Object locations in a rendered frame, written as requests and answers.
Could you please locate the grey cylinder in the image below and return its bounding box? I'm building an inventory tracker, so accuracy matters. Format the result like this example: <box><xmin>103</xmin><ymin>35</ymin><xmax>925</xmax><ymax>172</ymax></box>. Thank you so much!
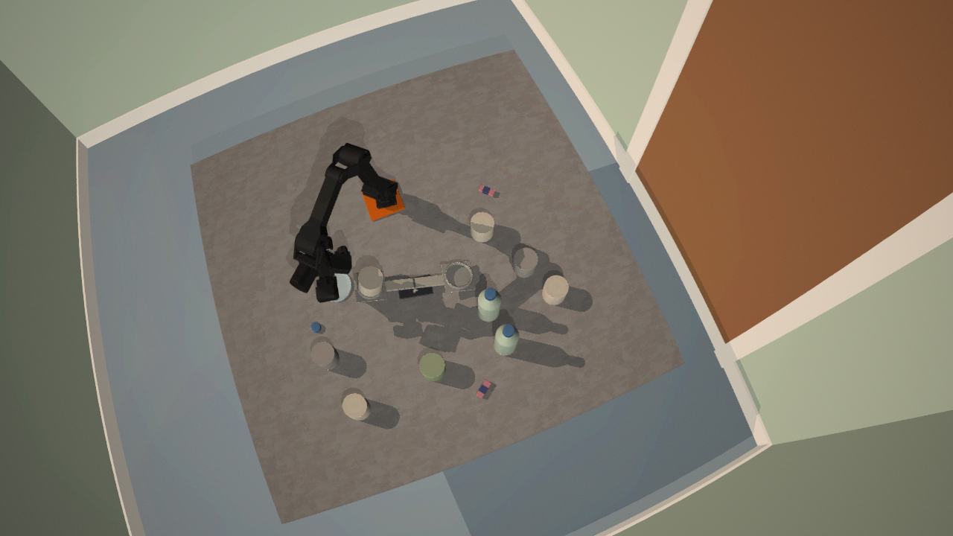
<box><xmin>311</xmin><ymin>342</ymin><xmax>340</xmax><ymax>370</ymax></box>
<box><xmin>512</xmin><ymin>247</ymin><xmax>538</xmax><ymax>278</ymax></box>

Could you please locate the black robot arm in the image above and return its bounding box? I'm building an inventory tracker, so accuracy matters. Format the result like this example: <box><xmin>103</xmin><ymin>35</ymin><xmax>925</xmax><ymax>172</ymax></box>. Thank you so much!
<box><xmin>290</xmin><ymin>143</ymin><xmax>398</xmax><ymax>293</ymax></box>

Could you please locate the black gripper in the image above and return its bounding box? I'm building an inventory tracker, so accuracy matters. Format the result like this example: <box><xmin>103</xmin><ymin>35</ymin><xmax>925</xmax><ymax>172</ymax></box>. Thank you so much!
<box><xmin>316</xmin><ymin>237</ymin><xmax>339</xmax><ymax>303</ymax></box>

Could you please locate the beige cylinder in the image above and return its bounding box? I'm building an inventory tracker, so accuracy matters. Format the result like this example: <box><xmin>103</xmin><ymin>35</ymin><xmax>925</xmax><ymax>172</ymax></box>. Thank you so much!
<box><xmin>542</xmin><ymin>275</ymin><xmax>569</xmax><ymax>305</ymax></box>
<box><xmin>358</xmin><ymin>266</ymin><xmax>383</xmax><ymax>297</ymax></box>
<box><xmin>342</xmin><ymin>393</ymin><xmax>371</xmax><ymax>421</ymax></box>
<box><xmin>471</xmin><ymin>211</ymin><xmax>494</xmax><ymax>242</ymax></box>

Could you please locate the grey balance beam with pans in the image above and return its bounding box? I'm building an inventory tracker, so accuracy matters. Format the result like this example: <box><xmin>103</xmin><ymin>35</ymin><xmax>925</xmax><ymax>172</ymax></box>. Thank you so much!
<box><xmin>353</xmin><ymin>261</ymin><xmax>476</xmax><ymax>303</ymax></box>

